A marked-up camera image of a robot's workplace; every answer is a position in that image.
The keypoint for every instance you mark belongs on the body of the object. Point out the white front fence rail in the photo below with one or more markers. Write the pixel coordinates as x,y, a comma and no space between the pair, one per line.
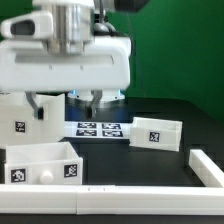
115,200

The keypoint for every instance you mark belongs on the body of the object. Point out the white drawer without knob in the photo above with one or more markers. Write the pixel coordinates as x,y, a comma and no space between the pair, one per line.
155,134

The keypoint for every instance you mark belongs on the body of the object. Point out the white fence rail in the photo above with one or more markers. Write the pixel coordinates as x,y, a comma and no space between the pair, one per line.
115,200
206,170

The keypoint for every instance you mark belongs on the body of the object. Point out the white drawer housing box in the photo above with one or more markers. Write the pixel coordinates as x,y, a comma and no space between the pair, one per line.
18,126

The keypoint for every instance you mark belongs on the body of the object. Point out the white paper with markers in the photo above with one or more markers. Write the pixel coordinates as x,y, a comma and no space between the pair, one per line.
97,130

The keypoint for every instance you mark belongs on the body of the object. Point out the white right fence rail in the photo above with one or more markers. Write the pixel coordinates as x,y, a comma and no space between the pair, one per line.
206,170

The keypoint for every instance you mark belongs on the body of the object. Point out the white drawer with knob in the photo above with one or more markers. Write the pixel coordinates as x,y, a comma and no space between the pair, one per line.
43,164

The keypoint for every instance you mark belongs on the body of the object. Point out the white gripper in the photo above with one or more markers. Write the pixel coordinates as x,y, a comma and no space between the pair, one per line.
26,66

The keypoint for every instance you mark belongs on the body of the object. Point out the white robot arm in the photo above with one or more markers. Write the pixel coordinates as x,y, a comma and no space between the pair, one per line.
66,45

